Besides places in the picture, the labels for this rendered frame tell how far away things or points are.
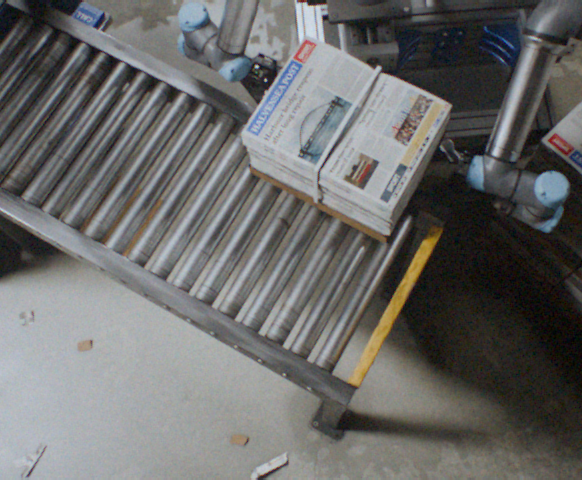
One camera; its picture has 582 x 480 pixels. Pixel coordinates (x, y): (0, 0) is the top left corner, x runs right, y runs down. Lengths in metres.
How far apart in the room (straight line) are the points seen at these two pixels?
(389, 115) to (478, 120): 0.98
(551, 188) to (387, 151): 0.37
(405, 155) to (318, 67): 0.28
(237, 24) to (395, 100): 0.40
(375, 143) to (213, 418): 1.24
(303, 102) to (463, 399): 1.27
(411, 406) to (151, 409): 0.87
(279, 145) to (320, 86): 0.17
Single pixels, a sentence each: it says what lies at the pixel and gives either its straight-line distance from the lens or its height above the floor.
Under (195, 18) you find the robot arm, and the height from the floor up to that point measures 0.97.
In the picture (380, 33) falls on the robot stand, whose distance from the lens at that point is 2.05.
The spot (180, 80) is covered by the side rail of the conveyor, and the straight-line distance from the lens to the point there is 1.95.
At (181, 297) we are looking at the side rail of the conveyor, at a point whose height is 0.80.
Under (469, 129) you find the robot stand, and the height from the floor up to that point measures 0.21.
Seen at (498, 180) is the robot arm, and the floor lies 0.95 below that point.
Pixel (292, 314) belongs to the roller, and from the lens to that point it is 1.68.
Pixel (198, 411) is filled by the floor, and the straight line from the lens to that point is 2.48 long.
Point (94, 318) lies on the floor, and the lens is 2.61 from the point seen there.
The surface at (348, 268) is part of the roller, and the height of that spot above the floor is 0.80.
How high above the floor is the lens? 2.44
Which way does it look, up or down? 71 degrees down
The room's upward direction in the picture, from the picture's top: 7 degrees counter-clockwise
